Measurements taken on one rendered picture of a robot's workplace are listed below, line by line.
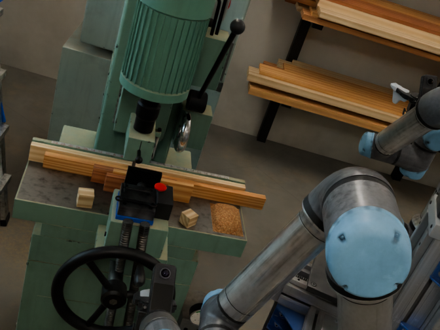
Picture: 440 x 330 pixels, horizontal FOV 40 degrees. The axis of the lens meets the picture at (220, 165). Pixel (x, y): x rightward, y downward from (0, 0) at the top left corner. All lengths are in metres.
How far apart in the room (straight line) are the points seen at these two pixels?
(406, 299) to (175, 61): 0.75
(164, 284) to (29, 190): 0.51
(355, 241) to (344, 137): 3.37
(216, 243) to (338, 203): 0.74
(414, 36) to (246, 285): 2.55
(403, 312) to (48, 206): 0.87
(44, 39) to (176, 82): 2.70
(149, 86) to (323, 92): 2.20
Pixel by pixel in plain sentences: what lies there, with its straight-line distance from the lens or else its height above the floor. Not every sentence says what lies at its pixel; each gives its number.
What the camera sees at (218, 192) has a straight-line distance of 1.68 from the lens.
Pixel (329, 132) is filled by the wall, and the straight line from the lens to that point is 4.16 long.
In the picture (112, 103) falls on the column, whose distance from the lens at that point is 1.75.
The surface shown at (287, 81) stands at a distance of 3.49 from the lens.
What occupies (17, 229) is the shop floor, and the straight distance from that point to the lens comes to 2.84.
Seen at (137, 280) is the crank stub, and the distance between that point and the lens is 1.34.
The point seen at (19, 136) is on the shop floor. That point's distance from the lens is 3.48.
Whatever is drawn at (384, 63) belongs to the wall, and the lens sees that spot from 4.01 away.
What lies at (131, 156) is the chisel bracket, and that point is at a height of 1.01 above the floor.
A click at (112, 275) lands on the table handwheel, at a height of 0.82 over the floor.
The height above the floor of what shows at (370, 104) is 0.63.
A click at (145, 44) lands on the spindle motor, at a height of 1.33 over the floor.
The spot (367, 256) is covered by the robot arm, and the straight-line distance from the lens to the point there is 0.85.
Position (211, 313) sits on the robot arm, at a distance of 1.17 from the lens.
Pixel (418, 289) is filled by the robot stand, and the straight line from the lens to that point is 1.40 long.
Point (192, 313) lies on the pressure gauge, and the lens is 1.67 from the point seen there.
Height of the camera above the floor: 1.84
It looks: 30 degrees down
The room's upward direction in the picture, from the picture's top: 19 degrees clockwise
